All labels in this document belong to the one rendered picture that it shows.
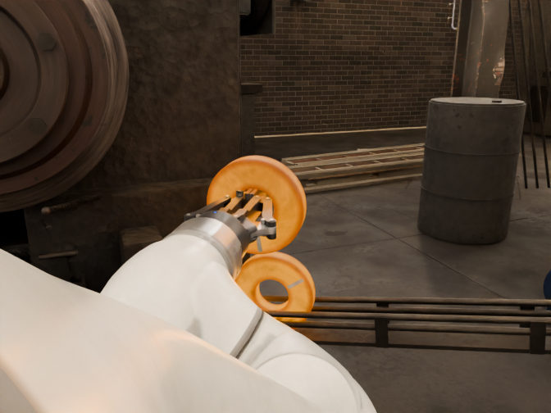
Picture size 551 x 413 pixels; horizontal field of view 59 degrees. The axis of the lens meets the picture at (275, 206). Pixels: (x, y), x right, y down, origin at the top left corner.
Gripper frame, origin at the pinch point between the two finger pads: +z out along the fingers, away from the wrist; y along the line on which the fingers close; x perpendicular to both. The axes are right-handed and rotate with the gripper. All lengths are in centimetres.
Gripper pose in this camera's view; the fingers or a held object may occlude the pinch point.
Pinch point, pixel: (255, 195)
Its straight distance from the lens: 75.7
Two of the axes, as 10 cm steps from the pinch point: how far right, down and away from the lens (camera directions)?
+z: 2.3, -3.3, 9.1
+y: 9.7, 0.6, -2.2
